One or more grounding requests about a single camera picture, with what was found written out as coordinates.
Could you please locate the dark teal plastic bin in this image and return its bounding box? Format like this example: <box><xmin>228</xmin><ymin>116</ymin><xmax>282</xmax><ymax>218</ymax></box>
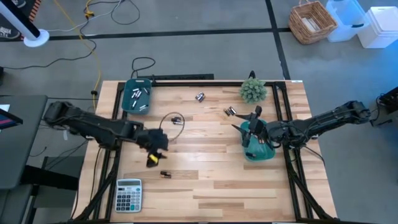
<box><xmin>121</xmin><ymin>78</ymin><xmax>152</xmax><ymax>115</ymax></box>

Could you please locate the white plastic lidded bin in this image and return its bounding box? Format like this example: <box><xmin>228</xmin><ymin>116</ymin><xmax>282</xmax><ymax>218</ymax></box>
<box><xmin>356</xmin><ymin>6</ymin><xmax>398</xmax><ymax>50</ymax></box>

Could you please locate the long black floor cable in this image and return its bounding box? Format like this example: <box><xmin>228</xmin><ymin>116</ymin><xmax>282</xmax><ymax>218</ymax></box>
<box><xmin>0</xmin><ymin>17</ymin><xmax>98</xmax><ymax>71</ymax></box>

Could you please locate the light teal plastic bin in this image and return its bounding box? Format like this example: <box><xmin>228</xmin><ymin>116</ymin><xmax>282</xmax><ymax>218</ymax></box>
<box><xmin>240</xmin><ymin>119</ymin><xmax>277</xmax><ymax>163</ymax></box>

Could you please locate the white round-base stand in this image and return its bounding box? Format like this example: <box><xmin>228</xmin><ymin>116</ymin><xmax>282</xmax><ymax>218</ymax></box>
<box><xmin>0</xmin><ymin>0</ymin><xmax>50</xmax><ymax>49</ymax></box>

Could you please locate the open dark laptop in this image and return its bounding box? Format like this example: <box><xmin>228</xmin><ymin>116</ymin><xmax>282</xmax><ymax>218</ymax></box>
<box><xmin>0</xmin><ymin>104</ymin><xmax>24</xmax><ymax>131</ymax></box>

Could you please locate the black aluminium table frame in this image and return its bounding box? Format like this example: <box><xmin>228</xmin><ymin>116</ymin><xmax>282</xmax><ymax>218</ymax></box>
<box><xmin>70</xmin><ymin>79</ymin><xmax>338</xmax><ymax>223</ymax></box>

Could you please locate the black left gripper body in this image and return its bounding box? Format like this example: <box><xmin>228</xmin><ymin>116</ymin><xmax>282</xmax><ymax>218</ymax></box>
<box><xmin>136</xmin><ymin>128</ymin><xmax>170</xmax><ymax>153</ymax></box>

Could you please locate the yellow plug cable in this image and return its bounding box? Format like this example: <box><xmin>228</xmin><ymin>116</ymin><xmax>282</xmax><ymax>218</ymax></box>
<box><xmin>84</xmin><ymin>0</ymin><xmax>95</xmax><ymax>18</ymax></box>

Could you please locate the long yellow cable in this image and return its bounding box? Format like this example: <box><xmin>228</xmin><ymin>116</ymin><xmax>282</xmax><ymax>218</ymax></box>
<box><xmin>52</xmin><ymin>0</ymin><xmax>103</xmax><ymax>110</ymax></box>

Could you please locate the black looped wrist cable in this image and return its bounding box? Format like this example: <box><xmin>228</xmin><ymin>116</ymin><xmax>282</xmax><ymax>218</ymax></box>
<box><xmin>159</xmin><ymin>111</ymin><xmax>186</xmax><ymax>142</ymax></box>

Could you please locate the wicker basket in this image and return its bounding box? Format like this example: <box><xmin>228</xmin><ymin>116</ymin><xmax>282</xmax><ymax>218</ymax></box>
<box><xmin>288</xmin><ymin>0</ymin><xmax>339</xmax><ymax>45</ymax></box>

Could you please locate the black equipment box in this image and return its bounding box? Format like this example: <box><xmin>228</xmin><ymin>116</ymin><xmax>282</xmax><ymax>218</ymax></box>
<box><xmin>377</xmin><ymin>86</ymin><xmax>398</xmax><ymax>114</ymax></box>

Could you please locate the black cable loop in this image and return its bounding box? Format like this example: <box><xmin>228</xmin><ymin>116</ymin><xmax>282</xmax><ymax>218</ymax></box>
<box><xmin>130</xmin><ymin>57</ymin><xmax>157</xmax><ymax>79</ymax></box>
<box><xmin>110</xmin><ymin>0</ymin><xmax>141</xmax><ymax>26</ymax></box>

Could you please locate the orange black striped mat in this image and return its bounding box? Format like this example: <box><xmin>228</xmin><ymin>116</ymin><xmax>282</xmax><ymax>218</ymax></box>
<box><xmin>29</xmin><ymin>0</ymin><xmax>44</xmax><ymax>15</ymax></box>

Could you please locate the grey desk calculator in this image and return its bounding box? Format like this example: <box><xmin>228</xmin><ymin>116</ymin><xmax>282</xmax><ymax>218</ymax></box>
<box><xmin>114</xmin><ymin>178</ymin><xmax>143</xmax><ymax>213</ymax></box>

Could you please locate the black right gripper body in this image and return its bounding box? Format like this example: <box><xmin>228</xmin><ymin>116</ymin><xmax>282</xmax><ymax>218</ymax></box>
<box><xmin>242</xmin><ymin>106</ymin><xmax>271</xmax><ymax>147</ymax></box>

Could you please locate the clear plastic container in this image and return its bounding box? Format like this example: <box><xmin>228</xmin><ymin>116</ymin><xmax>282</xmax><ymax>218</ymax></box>
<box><xmin>325</xmin><ymin>0</ymin><xmax>372</xmax><ymax>44</ymax></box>

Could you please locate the grey desk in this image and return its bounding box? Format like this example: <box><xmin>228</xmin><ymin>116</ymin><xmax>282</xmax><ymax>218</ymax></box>
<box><xmin>0</xmin><ymin>95</ymin><xmax>49</xmax><ymax>191</ymax></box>

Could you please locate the green potted artificial plant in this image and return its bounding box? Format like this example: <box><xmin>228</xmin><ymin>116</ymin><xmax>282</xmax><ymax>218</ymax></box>
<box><xmin>239</xmin><ymin>77</ymin><xmax>268</xmax><ymax>105</ymax></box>

